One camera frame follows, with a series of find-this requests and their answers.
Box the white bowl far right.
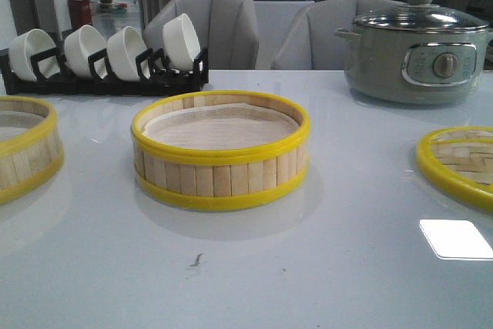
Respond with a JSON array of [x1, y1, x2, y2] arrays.
[[163, 13, 201, 72]]

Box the white bowl far left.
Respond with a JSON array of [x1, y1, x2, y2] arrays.
[[8, 29, 55, 82]]

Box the glass pot lid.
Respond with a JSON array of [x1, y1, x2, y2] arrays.
[[353, 0, 489, 33]]

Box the black dish rack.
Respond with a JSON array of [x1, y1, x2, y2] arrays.
[[1, 47, 209, 96]]

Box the grey chair right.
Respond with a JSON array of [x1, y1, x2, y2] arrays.
[[270, 0, 400, 70]]

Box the grey chair left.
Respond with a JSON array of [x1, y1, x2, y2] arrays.
[[143, 0, 259, 70]]

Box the white bowl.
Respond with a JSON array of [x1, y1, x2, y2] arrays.
[[8, 29, 55, 82], [107, 26, 147, 82], [163, 13, 201, 72], [64, 25, 106, 79]]

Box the red trash bin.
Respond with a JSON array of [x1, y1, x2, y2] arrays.
[[67, 0, 92, 31]]

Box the grey chair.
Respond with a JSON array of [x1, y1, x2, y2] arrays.
[[143, 0, 259, 70], [270, 0, 400, 70]]

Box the woven bamboo steamer lid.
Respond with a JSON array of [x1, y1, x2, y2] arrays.
[[415, 126, 492, 213]]

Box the grey electric cooking pot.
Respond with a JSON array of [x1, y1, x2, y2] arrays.
[[334, 23, 493, 106]]

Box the bamboo steamer tray yellow rims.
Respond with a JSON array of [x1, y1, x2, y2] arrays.
[[1, 96, 64, 204]]

